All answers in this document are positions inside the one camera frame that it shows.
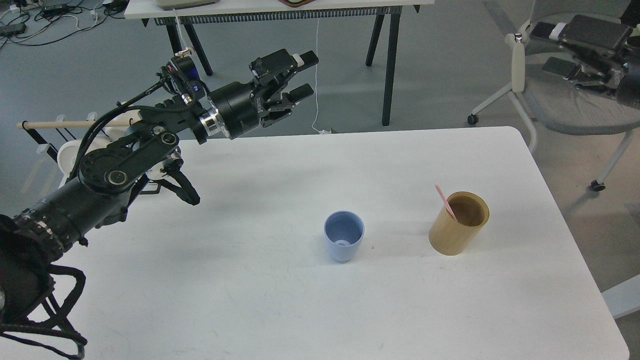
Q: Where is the background white table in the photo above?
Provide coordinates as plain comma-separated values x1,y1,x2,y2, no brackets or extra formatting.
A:
124,0,431,126

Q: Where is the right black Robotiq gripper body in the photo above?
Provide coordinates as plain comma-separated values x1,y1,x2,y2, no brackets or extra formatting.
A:
614,55,640,109

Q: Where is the wooden dowel rod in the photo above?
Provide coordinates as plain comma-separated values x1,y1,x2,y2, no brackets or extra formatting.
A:
16,118,135,130

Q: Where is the grey office chair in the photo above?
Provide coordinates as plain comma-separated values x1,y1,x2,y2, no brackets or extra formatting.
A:
467,0,639,192

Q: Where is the pink chopstick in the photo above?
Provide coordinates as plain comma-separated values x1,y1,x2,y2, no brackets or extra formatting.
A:
434,184,458,223

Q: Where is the white hanging cable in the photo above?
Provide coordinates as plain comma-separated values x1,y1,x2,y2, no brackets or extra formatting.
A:
311,17,332,136

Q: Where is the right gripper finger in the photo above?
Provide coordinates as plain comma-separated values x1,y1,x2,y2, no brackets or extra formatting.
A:
529,14,634,66
542,57,617,96

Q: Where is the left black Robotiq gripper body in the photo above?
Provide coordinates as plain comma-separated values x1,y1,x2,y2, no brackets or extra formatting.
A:
198,81,270,142

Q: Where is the black wire cup rack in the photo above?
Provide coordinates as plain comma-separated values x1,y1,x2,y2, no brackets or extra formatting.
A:
21,118,171,197

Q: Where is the blue plastic cup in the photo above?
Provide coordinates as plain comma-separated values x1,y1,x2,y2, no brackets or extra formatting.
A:
323,210,365,263

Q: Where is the floor cables pile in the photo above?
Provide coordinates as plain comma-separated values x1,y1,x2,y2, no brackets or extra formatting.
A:
0,0,130,49

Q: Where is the bamboo cylinder holder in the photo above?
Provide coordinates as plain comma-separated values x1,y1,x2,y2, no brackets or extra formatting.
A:
429,191,490,256

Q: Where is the white cup on rack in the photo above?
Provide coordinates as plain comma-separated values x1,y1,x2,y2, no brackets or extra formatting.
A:
103,109,142,130

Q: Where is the white cable left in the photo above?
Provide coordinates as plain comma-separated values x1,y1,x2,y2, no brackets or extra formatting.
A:
172,8,188,56

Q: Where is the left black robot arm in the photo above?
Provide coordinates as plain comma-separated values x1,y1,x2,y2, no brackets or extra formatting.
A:
1,48,319,360

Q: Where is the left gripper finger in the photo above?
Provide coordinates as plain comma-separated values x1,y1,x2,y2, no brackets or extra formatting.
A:
249,48,319,93
260,83,314,128

